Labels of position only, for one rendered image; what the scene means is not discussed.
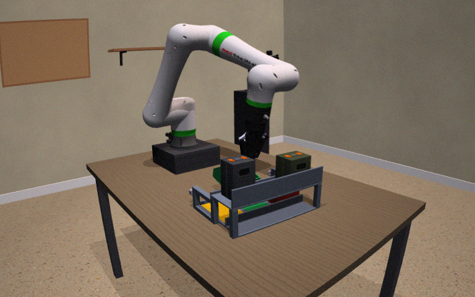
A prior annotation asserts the green bin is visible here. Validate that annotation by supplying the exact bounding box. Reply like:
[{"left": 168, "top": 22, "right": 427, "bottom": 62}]
[{"left": 213, "top": 167, "right": 260, "bottom": 184}]

